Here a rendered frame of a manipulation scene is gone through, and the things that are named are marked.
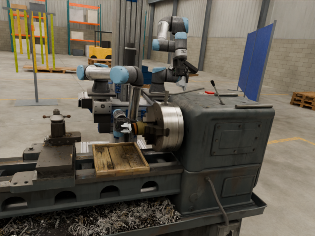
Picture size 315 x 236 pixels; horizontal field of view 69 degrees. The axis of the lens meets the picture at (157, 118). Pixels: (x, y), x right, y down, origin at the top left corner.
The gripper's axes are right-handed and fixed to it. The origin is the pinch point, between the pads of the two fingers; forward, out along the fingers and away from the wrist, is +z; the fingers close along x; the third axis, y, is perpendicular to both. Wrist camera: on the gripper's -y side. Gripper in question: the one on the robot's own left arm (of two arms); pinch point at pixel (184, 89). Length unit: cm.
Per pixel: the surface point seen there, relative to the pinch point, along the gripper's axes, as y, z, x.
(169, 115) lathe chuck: 14.2, 16.4, 7.7
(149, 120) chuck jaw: 22.2, 19.2, -5.9
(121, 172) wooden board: 42, 47, 4
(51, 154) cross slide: 78, 36, -4
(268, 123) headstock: -52, 23, 15
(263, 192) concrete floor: -145, 109, -89
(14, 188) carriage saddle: 92, 49, 9
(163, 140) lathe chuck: 18.1, 30.8, 7.3
